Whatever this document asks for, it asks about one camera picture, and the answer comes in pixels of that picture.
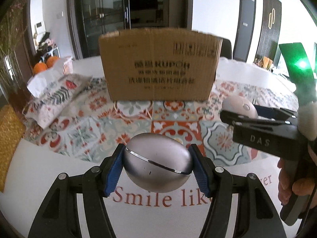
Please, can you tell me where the silver egg-shaped speaker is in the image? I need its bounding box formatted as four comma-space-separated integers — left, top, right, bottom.
124, 133, 193, 193

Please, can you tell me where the pink white round toy lamp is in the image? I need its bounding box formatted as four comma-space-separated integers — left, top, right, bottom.
222, 96, 258, 119

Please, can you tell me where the person's right hand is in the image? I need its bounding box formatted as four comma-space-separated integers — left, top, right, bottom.
277, 158, 316, 206

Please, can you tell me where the patterned tile table mat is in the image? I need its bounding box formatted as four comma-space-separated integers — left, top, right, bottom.
25, 78, 298, 166

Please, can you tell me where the dark dining chair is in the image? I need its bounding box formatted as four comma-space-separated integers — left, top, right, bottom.
220, 38, 233, 60

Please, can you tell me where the floral fabric tissue cover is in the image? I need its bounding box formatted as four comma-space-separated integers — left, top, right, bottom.
23, 74, 92, 129

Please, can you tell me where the brown cardboard box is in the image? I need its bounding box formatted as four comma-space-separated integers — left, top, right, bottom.
98, 28, 222, 101

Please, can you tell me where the yellow woven placemat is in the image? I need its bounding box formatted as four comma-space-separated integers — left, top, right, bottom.
0, 105, 25, 192

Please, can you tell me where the white fruit basket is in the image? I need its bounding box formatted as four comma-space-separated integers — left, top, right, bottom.
58, 56, 74, 75

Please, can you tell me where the orange fruit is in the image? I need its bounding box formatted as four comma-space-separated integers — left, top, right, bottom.
46, 56, 60, 68
33, 62, 48, 75

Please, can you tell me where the dried pink flower bouquet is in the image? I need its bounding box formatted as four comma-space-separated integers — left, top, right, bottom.
1, 0, 26, 99

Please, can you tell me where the dark glass sliding door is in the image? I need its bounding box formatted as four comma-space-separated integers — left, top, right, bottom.
67, 0, 193, 59

